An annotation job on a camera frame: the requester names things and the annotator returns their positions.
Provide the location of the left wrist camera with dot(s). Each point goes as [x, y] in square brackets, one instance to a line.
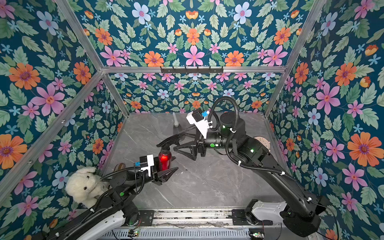
[146, 164]

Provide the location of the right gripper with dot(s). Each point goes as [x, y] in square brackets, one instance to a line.
[200, 147]

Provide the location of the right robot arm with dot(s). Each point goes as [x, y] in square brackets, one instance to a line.
[222, 128]

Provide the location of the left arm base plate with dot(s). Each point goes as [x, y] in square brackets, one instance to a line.
[144, 217]

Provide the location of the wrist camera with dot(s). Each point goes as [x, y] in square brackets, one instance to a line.
[199, 119]
[146, 164]

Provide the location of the white plush dog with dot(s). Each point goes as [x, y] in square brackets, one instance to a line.
[85, 187]

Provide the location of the plaid cylinder pouch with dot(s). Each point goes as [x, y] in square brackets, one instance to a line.
[119, 167]

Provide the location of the red can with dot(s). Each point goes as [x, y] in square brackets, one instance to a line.
[165, 159]

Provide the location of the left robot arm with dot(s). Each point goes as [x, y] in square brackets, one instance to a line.
[114, 208]

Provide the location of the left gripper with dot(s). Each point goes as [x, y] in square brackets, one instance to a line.
[156, 174]

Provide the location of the black hook rail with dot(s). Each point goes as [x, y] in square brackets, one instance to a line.
[191, 70]

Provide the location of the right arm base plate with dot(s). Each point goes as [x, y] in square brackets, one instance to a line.
[245, 217]

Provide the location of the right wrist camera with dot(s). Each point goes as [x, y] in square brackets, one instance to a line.
[199, 119]

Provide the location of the pink round clock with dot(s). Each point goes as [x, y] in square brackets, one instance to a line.
[266, 143]

